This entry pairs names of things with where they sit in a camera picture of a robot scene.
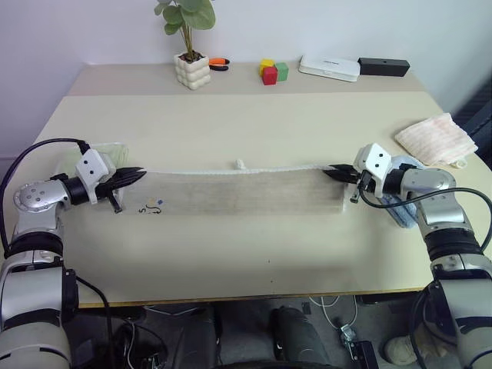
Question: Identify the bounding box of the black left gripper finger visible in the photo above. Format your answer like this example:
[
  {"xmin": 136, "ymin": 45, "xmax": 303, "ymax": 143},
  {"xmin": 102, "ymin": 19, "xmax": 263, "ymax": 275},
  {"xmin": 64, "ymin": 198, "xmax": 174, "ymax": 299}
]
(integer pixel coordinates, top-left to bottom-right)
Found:
[
  {"xmin": 113, "ymin": 165, "xmax": 147, "ymax": 180},
  {"xmin": 110, "ymin": 171, "xmax": 148, "ymax": 191}
]

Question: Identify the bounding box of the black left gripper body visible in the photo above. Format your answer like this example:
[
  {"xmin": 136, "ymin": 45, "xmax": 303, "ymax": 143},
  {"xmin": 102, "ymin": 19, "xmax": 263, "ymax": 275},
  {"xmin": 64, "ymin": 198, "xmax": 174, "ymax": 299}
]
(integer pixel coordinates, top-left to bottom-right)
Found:
[{"xmin": 95, "ymin": 177, "xmax": 125, "ymax": 214}]

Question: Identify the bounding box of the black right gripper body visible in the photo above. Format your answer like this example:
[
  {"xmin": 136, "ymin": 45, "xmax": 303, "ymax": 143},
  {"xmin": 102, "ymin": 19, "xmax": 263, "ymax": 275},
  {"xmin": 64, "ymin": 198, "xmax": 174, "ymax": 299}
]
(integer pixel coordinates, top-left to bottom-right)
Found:
[{"xmin": 347, "ymin": 170, "xmax": 373, "ymax": 204}]

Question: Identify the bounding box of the beige towel with embroidery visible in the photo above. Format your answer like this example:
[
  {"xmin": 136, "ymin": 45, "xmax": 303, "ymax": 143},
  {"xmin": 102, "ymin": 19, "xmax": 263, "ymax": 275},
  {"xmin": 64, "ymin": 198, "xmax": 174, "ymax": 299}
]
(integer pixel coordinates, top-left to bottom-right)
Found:
[{"xmin": 114, "ymin": 158, "xmax": 346, "ymax": 217}]

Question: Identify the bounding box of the pale green folded towel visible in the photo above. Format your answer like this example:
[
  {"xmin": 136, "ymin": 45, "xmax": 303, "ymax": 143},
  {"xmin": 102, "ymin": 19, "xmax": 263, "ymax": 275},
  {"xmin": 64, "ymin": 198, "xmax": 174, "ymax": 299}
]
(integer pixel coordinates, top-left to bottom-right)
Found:
[{"xmin": 56, "ymin": 141, "xmax": 130, "ymax": 178}]

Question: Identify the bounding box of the light blue folded towel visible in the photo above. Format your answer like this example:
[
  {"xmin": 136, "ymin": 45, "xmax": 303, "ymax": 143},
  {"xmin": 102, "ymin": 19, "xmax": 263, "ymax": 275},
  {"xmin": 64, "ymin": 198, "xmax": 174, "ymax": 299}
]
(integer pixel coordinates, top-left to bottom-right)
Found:
[{"xmin": 378, "ymin": 155, "xmax": 426, "ymax": 231}]

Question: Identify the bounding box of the pink striped folded towel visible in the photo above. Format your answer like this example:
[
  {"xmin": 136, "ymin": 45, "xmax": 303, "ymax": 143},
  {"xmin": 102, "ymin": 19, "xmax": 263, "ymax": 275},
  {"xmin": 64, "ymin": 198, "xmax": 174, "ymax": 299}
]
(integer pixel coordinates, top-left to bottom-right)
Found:
[{"xmin": 394, "ymin": 111, "xmax": 480, "ymax": 170}]

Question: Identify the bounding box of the flat white box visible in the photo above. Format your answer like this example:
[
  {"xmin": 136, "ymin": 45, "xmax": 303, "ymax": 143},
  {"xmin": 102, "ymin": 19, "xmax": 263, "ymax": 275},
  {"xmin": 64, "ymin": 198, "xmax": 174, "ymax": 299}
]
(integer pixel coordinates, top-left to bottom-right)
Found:
[{"xmin": 298, "ymin": 55, "xmax": 363, "ymax": 83}]

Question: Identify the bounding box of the long black box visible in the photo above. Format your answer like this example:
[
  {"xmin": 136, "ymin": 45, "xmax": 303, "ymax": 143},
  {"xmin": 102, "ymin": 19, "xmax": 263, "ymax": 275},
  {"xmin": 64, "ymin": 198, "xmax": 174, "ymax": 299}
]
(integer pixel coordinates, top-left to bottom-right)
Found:
[{"xmin": 357, "ymin": 57, "xmax": 411, "ymax": 78}]

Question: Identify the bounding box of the white bubble plant pot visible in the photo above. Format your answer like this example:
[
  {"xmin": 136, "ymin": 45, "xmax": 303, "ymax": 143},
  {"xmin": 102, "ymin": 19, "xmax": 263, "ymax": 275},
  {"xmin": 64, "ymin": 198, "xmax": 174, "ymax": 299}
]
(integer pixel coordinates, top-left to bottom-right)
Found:
[{"xmin": 173, "ymin": 51, "xmax": 212, "ymax": 91}]

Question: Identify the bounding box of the metal caster wheel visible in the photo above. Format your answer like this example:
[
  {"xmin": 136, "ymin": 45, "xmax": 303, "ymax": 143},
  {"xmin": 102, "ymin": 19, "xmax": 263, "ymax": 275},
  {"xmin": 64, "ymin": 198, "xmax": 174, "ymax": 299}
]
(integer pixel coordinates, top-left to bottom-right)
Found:
[{"xmin": 337, "ymin": 324, "xmax": 357, "ymax": 347}]

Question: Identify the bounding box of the green leafy plant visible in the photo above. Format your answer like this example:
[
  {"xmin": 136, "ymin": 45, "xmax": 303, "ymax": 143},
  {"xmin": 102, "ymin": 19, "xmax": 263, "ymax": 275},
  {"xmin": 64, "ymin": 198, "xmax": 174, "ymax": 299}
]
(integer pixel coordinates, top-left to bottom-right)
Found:
[{"xmin": 154, "ymin": 0, "xmax": 218, "ymax": 62}]

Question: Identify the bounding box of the dark rounded shape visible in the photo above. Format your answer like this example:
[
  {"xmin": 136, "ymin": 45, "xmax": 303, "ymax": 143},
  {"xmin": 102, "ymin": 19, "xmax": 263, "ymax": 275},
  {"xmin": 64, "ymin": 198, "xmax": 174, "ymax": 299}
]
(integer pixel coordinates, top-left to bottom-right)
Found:
[{"xmin": 268, "ymin": 306, "xmax": 334, "ymax": 369}]

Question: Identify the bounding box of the white shoe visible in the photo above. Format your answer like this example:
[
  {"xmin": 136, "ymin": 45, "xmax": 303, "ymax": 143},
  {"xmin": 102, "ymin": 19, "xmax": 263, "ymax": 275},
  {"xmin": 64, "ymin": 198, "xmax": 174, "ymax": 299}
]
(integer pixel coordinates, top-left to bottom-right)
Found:
[{"xmin": 384, "ymin": 333, "xmax": 421, "ymax": 364}]

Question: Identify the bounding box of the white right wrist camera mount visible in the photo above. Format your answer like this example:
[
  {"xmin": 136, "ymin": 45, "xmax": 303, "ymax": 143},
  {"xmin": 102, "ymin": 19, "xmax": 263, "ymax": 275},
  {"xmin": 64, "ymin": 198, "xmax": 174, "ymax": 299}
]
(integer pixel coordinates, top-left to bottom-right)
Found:
[{"xmin": 353, "ymin": 142, "xmax": 394, "ymax": 197}]

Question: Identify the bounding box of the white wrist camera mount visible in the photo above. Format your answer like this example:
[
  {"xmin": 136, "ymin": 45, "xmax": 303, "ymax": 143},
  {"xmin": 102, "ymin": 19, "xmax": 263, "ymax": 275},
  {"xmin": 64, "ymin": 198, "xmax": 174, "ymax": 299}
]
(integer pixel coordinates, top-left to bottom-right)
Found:
[
  {"xmin": 74, "ymin": 148, "xmax": 117, "ymax": 204},
  {"xmin": 353, "ymin": 142, "xmax": 394, "ymax": 197}
]

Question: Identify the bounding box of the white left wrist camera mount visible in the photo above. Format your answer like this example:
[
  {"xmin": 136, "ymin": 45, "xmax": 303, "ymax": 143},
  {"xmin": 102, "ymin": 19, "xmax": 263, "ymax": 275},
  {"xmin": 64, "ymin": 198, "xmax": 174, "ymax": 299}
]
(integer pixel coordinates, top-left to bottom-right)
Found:
[{"xmin": 74, "ymin": 148, "xmax": 117, "ymax": 204}]

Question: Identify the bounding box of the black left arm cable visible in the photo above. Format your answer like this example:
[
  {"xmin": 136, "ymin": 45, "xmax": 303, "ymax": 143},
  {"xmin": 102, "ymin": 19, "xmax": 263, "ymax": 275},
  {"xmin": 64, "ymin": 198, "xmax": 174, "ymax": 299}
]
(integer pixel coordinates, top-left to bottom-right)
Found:
[{"xmin": 0, "ymin": 138, "xmax": 91, "ymax": 259}]

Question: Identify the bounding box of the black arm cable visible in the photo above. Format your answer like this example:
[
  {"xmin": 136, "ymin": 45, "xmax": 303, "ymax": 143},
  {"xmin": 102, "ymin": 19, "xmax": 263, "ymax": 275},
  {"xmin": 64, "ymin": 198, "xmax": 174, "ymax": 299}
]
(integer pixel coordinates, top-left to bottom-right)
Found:
[
  {"xmin": 0, "ymin": 138, "xmax": 91, "ymax": 259},
  {"xmin": 358, "ymin": 183, "xmax": 492, "ymax": 254}
]

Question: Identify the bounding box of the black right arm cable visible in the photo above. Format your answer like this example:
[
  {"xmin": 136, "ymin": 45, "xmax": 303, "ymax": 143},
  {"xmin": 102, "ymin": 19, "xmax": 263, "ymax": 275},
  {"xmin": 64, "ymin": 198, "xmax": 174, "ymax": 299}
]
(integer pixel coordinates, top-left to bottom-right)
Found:
[{"xmin": 358, "ymin": 183, "xmax": 492, "ymax": 254}]

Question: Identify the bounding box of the white cable on floor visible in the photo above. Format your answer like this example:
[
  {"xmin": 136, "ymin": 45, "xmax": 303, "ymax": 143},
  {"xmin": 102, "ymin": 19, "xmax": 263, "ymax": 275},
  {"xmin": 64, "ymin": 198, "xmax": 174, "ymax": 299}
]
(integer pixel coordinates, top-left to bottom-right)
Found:
[{"xmin": 307, "ymin": 294, "xmax": 359, "ymax": 328}]

